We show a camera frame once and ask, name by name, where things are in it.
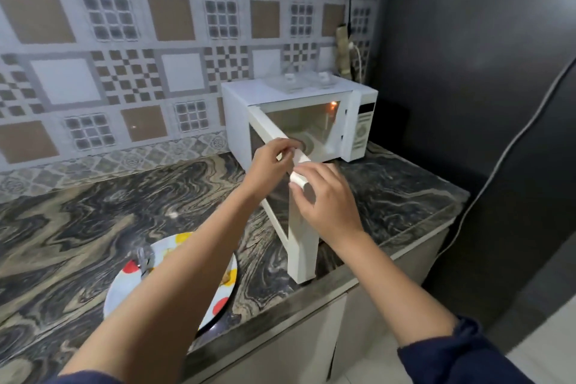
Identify person's right hand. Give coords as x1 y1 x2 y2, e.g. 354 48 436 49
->
287 162 365 248

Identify person's left hand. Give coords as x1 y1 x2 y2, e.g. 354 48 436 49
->
242 138 301 201

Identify white microwave door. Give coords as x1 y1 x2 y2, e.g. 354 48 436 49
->
246 105 320 284

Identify white microwave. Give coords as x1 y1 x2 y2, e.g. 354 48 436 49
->
221 75 379 284

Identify clear plastic container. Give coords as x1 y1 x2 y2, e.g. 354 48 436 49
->
310 71 339 88
265 72 308 94

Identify metal tongs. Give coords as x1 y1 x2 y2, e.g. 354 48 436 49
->
136 244 156 275

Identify stainless steel double-door fridge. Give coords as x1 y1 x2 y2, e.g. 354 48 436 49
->
368 0 576 331

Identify colourful dotted plate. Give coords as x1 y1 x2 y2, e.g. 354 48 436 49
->
103 232 238 333

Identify person's right forearm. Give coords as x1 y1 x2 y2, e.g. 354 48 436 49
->
335 230 460 349

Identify person's left forearm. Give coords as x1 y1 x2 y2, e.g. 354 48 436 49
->
58 183 266 380

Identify beige kitchen base cabinets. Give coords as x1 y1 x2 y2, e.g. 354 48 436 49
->
179 226 451 384

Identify beige socket adapter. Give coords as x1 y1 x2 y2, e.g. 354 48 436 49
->
335 24 354 79

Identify dark blue sleeve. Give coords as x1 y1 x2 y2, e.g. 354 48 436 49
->
44 370 125 384
397 316 536 384

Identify white plug with cable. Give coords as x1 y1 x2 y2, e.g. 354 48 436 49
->
352 41 364 83

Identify long white cable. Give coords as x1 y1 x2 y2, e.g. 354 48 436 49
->
434 59 576 263

